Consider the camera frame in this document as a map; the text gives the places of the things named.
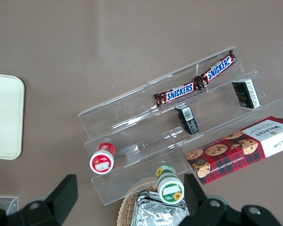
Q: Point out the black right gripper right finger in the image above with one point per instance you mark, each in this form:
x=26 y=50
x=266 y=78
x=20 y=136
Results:
x=214 y=214

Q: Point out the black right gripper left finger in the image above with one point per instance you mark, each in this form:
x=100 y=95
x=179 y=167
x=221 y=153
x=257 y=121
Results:
x=49 y=209

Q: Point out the oval wicker basket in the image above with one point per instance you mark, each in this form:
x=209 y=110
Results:
x=126 y=212

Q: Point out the cream plastic tray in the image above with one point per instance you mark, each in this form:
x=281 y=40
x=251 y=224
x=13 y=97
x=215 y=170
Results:
x=4 y=117

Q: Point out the clear acrylic bottle rack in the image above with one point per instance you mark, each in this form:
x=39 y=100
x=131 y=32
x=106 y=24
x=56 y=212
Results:
x=4 y=204

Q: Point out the green lid jar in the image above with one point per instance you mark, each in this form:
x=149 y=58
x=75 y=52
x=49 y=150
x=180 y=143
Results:
x=169 y=188

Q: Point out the foil container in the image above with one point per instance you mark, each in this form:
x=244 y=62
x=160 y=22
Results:
x=158 y=214

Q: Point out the red tartan cookie box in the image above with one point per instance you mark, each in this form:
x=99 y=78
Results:
x=238 y=150

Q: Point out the red lid jar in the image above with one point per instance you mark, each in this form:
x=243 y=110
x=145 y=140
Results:
x=102 y=160

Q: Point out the small black box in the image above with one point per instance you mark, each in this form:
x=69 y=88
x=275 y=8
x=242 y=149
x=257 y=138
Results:
x=187 y=120
x=246 y=94

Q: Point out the clear acrylic stepped shelf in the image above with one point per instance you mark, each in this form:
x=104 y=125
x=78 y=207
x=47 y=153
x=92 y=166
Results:
x=136 y=131

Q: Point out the Snickers bar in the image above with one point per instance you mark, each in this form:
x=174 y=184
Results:
x=218 y=68
x=177 y=93

